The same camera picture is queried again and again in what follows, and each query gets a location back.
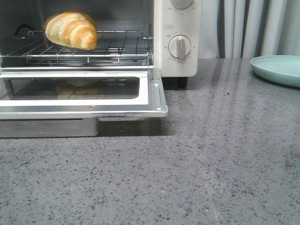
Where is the golden croissant bread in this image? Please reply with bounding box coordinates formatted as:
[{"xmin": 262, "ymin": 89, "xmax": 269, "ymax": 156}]
[{"xmin": 45, "ymin": 11, "xmax": 98, "ymax": 51}]

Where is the glass oven door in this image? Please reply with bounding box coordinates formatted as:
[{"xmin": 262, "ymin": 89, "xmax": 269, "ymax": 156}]
[{"xmin": 0, "ymin": 68, "xmax": 168, "ymax": 138}]

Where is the black right oven foot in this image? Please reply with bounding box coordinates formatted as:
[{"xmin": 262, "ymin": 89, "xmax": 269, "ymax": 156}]
[{"xmin": 177, "ymin": 77, "xmax": 188, "ymax": 88}]

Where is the white toaster oven body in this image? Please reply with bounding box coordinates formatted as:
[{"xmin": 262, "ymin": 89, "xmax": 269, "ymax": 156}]
[{"xmin": 0, "ymin": 0, "xmax": 202, "ymax": 78}]

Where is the lower timer knob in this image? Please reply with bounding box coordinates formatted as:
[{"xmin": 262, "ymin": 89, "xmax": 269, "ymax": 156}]
[{"xmin": 168, "ymin": 35, "xmax": 191, "ymax": 59}]

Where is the upper temperature knob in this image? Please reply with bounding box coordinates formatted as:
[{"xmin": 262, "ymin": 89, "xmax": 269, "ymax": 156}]
[{"xmin": 170, "ymin": 0, "xmax": 193, "ymax": 10}]

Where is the grey curtain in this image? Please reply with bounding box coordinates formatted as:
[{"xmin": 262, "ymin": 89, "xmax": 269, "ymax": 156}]
[{"xmin": 198, "ymin": 0, "xmax": 300, "ymax": 59}]

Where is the teal plate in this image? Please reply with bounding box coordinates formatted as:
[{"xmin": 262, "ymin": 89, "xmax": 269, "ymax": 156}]
[{"xmin": 250, "ymin": 55, "xmax": 300, "ymax": 88}]

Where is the metal wire oven rack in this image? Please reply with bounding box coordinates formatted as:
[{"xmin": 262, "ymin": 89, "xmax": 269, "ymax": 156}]
[{"xmin": 0, "ymin": 30, "xmax": 153, "ymax": 68}]

